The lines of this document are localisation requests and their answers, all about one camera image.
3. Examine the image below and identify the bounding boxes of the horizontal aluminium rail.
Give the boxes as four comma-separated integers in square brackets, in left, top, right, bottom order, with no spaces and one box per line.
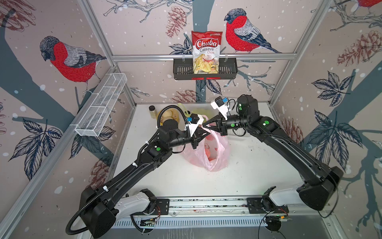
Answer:
[112,52,298,62]

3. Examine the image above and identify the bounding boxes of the black corrugated cable conduit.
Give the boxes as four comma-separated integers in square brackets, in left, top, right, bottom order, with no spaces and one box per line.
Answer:
[65,104,180,236]

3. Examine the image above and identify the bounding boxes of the white wire mesh basket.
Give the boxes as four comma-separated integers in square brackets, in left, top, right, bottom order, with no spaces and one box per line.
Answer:
[75,73,127,137]

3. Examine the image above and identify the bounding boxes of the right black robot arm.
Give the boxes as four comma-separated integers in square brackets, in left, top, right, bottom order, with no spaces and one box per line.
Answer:
[203,95,344,211]

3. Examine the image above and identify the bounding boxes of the Chuba cassava chips bag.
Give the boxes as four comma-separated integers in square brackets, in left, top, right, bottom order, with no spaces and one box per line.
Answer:
[192,31,222,74]

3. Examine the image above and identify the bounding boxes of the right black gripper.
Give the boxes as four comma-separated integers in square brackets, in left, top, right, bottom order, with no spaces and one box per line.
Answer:
[202,114,250,137]

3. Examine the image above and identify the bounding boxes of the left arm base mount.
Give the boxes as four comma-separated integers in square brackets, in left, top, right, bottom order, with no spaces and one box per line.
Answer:
[132,189,170,216]

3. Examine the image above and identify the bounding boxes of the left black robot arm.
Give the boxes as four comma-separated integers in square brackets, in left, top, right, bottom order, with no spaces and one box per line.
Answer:
[66,119,209,239]

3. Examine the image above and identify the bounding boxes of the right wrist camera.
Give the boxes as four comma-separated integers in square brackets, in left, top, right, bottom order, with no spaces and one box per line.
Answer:
[210,96,229,120]

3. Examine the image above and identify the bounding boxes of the pink plastic bag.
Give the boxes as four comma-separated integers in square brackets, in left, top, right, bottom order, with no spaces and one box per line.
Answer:
[181,128,230,172]

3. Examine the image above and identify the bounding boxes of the spice jar pale contents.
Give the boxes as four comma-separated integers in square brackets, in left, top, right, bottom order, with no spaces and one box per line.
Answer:
[149,105,157,119]

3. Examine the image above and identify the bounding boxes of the green plastic bag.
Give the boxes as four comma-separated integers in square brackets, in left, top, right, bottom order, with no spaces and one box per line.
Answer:
[177,103,212,119]

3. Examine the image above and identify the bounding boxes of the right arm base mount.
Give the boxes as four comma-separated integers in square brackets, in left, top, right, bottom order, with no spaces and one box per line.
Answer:
[245,186,289,215]

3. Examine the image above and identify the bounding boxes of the black wire shelf basket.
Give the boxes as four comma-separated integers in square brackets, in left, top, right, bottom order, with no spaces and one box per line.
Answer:
[173,58,238,80]

